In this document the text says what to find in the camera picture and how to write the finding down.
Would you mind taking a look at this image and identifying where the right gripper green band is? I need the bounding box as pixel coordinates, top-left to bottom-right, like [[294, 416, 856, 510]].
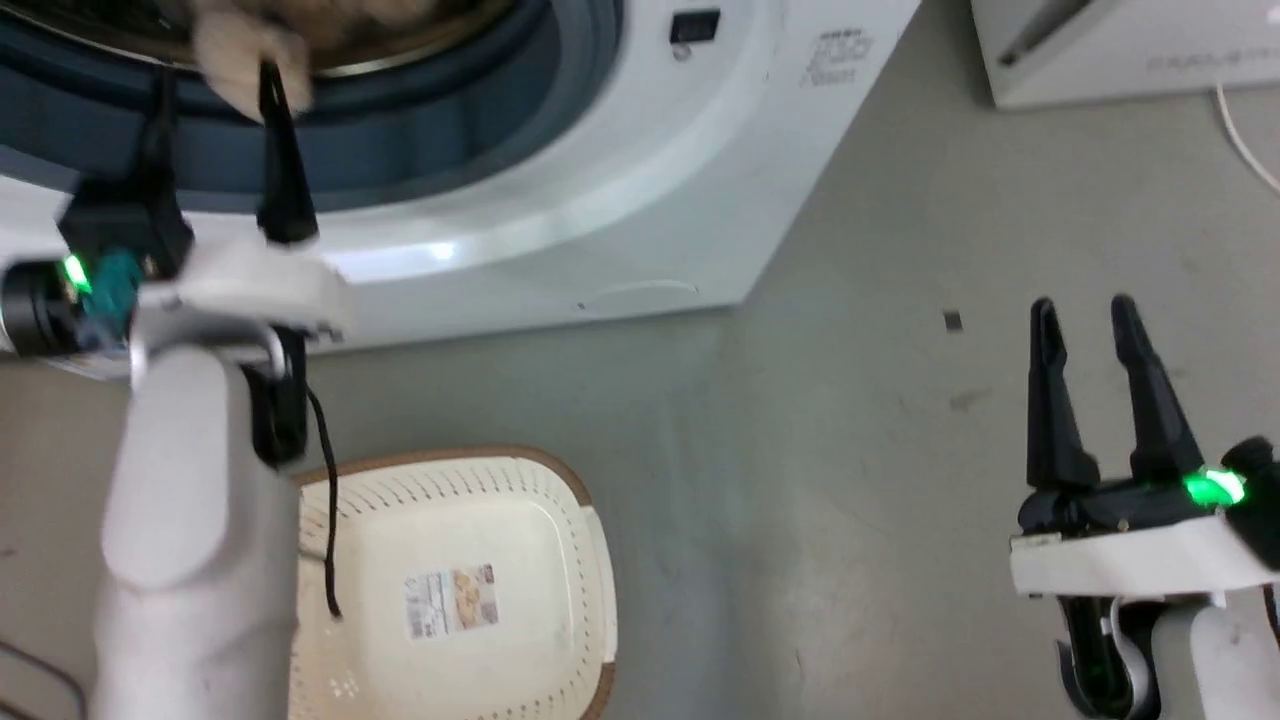
[[1008, 293, 1280, 603]]

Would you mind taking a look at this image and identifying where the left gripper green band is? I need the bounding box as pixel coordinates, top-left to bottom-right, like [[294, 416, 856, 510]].
[[0, 60, 353, 363]]

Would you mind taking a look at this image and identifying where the beige plush toy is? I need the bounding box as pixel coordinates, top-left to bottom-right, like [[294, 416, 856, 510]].
[[188, 0, 451, 126]]

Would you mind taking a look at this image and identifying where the steel washing machine drum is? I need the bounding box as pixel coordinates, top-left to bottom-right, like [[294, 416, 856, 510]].
[[0, 0, 521, 81]]

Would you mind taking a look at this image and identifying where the white front-load washing machine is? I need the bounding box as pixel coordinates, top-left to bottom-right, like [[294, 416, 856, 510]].
[[0, 0, 922, 353]]

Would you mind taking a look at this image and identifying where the cream perforated laundry basket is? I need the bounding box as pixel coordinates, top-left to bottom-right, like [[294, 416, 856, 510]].
[[288, 445, 619, 720]]

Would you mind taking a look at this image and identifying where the dark blue-grey door gasket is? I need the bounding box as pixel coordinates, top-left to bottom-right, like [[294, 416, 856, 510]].
[[0, 0, 626, 217]]

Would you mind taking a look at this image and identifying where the white box appliance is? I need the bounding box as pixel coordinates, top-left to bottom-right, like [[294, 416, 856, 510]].
[[970, 0, 1280, 110]]

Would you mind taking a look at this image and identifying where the printed label sticker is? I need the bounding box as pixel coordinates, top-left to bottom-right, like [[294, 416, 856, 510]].
[[403, 563, 499, 642]]

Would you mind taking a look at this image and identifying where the white power cable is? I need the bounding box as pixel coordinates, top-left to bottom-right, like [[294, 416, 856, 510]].
[[1214, 85, 1280, 196]]

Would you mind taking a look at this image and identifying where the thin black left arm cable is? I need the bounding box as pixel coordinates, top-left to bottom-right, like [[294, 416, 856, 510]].
[[305, 385, 346, 621]]

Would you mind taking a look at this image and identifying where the thin black floor cable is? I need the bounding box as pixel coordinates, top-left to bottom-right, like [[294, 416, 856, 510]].
[[0, 640, 91, 720]]

